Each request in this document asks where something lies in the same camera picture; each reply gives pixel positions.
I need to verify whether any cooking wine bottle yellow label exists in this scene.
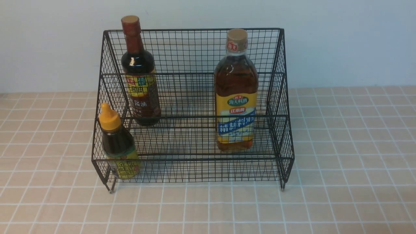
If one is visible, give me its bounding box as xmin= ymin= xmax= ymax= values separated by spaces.
xmin=214 ymin=29 xmax=259 ymax=152

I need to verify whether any soy sauce bottle brown cap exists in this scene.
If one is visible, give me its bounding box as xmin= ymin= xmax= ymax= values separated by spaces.
xmin=121 ymin=15 xmax=162 ymax=126

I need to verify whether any small bottle yellow cap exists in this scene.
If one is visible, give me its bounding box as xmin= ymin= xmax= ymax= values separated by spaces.
xmin=98 ymin=102 xmax=140 ymax=180

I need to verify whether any black wire mesh rack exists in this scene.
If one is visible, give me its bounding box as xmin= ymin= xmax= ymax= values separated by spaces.
xmin=91 ymin=28 xmax=295 ymax=193

